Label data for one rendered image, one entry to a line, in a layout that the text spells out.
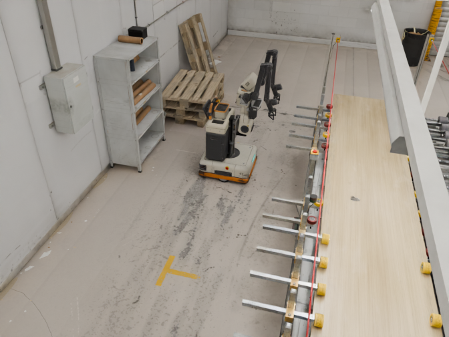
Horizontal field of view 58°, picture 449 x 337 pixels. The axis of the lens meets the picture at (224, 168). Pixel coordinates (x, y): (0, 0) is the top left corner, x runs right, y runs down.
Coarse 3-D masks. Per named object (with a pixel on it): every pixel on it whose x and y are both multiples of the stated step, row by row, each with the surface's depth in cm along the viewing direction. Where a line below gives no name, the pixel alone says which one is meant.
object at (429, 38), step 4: (428, 36) 478; (432, 36) 478; (428, 40) 480; (432, 40) 474; (424, 44) 486; (424, 48) 486; (424, 52) 489; (420, 56) 496; (424, 56) 491; (420, 60) 495; (420, 64) 498; (420, 68) 500; (416, 72) 504; (416, 76) 507; (416, 80) 509
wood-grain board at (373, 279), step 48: (336, 96) 544; (336, 144) 442; (384, 144) 444; (336, 192) 373; (384, 192) 374; (336, 240) 322; (384, 240) 323; (336, 288) 283; (384, 288) 284; (432, 288) 285; (336, 336) 253; (384, 336) 253; (432, 336) 254
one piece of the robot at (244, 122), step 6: (240, 90) 472; (246, 90) 473; (246, 108) 490; (246, 114) 494; (240, 120) 496; (246, 120) 494; (252, 120) 503; (240, 126) 501; (246, 126) 498; (240, 132) 506; (246, 132) 503
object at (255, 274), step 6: (252, 276) 286; (258, 276) 284; (264, 276) 283; (270, 276) 283; (276, 276) 283; (282, 282) 281; (288, 282) 280; (300, 282) 279; (306, 282) 279; (306, 288) 278
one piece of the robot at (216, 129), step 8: (232, 112) 520; (208, 120) 499; (216, 120) 500; (224, 120) 500; (232, 120) 505; (208, 128) 495; (216, 128) 493; (224, 128) 491; (232, 128) 512; (208, 136) 501; (216, 136) 498; (224, 136) 497; (232, 136) 519; (208, 144) 508; (216, 144) 505; (224, 144) 504; (232, 144) 516; (208, 152) 515; (216, 152) 512; (224, 152) 512; (232, 152) 524
